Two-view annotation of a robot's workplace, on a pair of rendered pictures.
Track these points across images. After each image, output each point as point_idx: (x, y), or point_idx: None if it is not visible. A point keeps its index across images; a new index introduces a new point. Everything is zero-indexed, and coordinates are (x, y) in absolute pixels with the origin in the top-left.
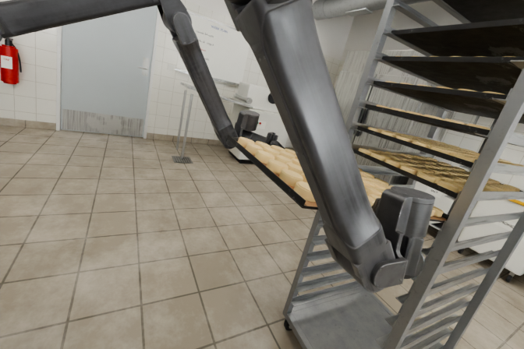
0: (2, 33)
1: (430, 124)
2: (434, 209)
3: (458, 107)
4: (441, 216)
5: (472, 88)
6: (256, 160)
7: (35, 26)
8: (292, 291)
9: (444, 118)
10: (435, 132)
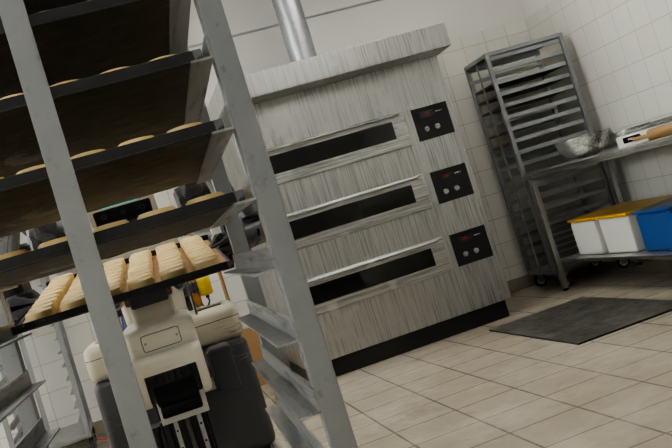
0: (179, 197)
1: (141, 117)
2: (29, 310)
3: (78, 69)
4: (32, 328)
5: None
6: (125, 260)
7: (184, 186)
8: None
9: (200, 17)
10: (219, 84)
